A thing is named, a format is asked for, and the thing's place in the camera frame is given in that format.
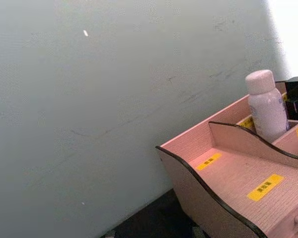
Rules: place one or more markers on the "black table cloth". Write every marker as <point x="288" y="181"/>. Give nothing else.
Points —
<point x="161" y="218"/>

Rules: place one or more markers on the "pink wooden desk organizer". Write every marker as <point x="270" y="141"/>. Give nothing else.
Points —
<point x="241" y="178"/>

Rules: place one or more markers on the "white spray bottle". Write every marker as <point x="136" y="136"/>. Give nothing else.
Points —
<point x="265" y="109"/>

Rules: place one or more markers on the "small black square container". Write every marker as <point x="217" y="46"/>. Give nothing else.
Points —
<point x="295" y="109"/>

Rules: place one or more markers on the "black box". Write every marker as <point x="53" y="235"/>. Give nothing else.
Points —
<point x="296" y="86"/>

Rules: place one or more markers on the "plain pale wall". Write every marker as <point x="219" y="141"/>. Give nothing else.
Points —
<point x="89" y="99"/>

